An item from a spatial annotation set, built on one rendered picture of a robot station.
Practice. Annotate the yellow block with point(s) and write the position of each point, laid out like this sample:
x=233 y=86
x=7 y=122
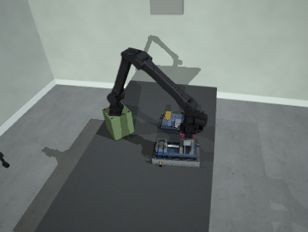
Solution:
x=168 y=114

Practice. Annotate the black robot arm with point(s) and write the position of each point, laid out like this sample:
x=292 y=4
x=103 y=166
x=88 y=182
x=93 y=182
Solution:
x=187 y=103

